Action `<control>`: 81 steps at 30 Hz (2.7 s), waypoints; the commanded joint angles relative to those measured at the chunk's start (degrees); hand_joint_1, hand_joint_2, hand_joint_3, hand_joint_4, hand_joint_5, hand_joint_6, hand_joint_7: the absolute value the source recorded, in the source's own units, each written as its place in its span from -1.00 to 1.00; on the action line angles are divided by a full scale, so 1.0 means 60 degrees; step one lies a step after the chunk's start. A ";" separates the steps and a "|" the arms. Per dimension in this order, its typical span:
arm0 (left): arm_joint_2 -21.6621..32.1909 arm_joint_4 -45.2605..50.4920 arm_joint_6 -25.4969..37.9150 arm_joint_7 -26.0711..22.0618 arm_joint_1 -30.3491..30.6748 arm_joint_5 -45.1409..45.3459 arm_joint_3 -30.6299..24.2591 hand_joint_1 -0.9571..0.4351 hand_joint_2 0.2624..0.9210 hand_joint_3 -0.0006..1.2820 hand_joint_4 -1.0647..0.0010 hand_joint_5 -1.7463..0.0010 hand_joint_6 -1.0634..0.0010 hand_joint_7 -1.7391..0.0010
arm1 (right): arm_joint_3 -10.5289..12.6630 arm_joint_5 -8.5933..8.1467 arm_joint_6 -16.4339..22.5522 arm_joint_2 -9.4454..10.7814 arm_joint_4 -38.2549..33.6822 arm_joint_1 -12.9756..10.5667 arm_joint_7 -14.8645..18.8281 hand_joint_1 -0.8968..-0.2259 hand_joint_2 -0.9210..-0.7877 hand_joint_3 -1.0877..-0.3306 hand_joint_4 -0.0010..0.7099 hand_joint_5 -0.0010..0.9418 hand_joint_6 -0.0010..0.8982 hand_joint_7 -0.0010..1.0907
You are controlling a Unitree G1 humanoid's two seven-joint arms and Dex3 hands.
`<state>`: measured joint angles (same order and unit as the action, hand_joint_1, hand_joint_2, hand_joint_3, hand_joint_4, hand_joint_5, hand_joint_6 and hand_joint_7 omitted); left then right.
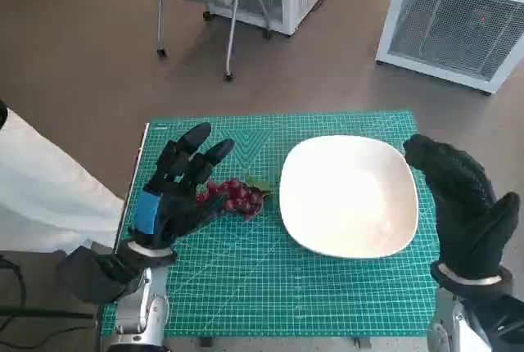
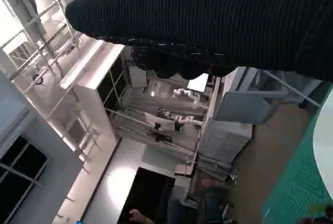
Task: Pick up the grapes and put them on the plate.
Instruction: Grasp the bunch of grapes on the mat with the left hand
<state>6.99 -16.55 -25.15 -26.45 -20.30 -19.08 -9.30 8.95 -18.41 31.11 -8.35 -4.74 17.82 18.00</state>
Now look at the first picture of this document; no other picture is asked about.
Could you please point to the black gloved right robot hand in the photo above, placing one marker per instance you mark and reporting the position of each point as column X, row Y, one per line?
column 466, row 213

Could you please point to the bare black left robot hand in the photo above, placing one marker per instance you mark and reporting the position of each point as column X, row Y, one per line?
column 180, row 204

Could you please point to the red toy grape bunch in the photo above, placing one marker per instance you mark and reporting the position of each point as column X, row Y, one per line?
column 241, row 196

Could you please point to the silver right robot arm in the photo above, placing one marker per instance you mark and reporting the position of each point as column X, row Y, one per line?
column 444, row 327

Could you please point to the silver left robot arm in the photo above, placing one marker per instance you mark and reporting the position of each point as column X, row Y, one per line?
column 139, row 311

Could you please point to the white square plate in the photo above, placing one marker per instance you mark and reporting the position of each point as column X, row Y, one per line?
column 348, row 196

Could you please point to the green cutting mat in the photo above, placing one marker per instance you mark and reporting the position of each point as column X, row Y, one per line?
column 245, row 266

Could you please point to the person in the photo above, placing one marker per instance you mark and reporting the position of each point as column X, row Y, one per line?
column 41, row 188

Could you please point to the dark horizontal bar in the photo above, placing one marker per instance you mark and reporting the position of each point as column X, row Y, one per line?
column 49, row 312

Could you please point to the white cabinet with mesh front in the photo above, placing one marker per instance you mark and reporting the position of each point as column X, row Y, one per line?
column 442, row 28

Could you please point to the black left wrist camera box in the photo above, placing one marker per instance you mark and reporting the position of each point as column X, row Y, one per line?
column 90, row 274

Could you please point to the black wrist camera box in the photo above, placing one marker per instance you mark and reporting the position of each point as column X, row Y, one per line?
column 503, row 323
column 90, row 274

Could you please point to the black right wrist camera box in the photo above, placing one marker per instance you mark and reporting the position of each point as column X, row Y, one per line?
column 503, row 323

